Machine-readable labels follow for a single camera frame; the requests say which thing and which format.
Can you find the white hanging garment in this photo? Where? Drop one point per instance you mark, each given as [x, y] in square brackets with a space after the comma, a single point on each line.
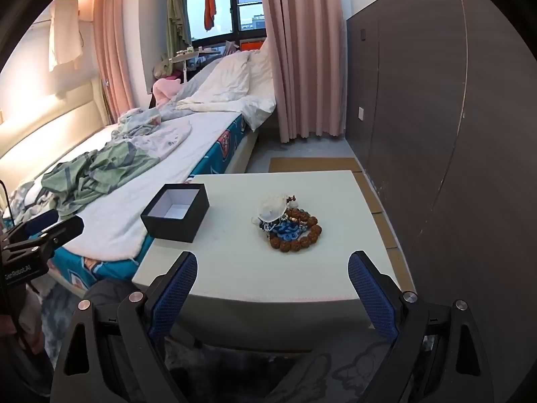
[65, 33]

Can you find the dark cloth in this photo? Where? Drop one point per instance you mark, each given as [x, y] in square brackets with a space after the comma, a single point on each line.
[111, 291]

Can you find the black gift box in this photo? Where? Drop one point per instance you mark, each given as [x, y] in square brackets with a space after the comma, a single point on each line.
[168, 229]

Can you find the dark framed window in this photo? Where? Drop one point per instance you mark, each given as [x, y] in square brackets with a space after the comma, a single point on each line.
[222, 12]

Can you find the white wall switch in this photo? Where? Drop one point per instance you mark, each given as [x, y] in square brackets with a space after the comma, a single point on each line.
[360, 113]

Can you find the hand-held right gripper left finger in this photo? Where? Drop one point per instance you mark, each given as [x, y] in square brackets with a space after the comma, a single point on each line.
[174, 289]

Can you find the green striped blanket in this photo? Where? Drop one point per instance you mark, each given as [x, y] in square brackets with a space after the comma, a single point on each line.
[96, 172]

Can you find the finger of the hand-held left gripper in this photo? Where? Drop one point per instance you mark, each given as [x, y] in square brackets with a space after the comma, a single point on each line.
[67, 229]
[42, 219]

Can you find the white duvet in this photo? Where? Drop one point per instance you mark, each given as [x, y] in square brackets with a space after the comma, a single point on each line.
[226, 75]

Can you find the beige padded headboard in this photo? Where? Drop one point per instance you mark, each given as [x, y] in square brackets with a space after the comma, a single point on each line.
[50, 126]

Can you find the cardboard floor sheets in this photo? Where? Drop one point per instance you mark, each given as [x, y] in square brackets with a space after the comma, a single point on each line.
[310, 163]

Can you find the light printed quilt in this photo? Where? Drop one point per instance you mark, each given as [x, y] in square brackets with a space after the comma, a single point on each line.
[138, 124]

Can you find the pink curtain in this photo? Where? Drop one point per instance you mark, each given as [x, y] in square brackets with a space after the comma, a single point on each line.
[306, 50]
[117, 50]

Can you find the small white side table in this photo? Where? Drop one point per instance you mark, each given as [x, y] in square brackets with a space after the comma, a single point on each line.
[184, 55]

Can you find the orange hanging garment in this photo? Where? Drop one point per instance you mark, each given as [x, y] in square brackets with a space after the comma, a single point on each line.
[209, 4]

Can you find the orange box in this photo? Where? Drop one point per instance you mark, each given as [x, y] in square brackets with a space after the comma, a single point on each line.
[251, 45]

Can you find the dark wood wardrobe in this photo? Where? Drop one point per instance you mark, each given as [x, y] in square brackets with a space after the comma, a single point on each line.
[440, 113]

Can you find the green hanging garment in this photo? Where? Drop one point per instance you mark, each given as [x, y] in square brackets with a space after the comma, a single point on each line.
[176, 21]

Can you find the white mesh pouch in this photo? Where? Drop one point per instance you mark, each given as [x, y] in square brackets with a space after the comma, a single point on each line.
[270, 210]

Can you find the white square table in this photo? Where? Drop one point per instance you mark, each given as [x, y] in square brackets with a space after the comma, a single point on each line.
[335, 201]

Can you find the bed with teal printed sheet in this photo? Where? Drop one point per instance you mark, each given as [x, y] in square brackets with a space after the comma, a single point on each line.
[218, 151]

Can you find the pale stuffed toy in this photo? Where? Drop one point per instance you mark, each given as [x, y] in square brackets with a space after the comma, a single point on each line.
[161, 67]

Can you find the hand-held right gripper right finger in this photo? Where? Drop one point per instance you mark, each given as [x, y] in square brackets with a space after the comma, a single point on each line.
[371, 289]

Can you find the pink plush toy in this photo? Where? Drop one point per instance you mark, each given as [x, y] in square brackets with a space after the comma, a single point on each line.
[163, 88]

